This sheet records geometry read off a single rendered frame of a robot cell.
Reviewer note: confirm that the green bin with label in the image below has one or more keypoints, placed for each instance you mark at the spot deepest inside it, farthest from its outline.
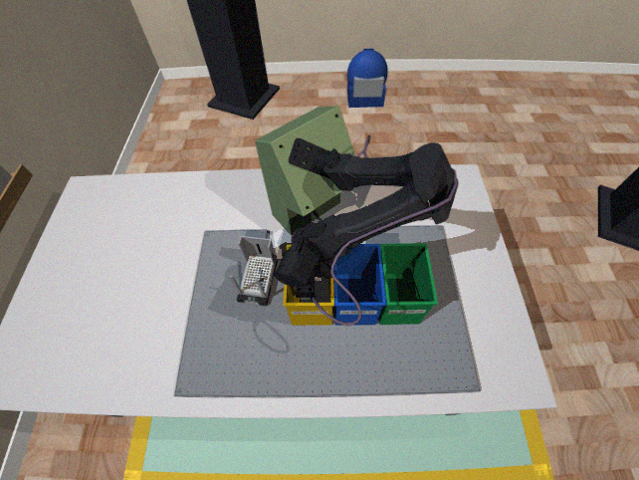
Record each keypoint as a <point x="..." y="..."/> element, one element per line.
<point x="410" y="279"/>

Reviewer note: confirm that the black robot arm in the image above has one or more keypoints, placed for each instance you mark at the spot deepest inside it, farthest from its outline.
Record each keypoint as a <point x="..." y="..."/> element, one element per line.
<point x="432" y="173"/>

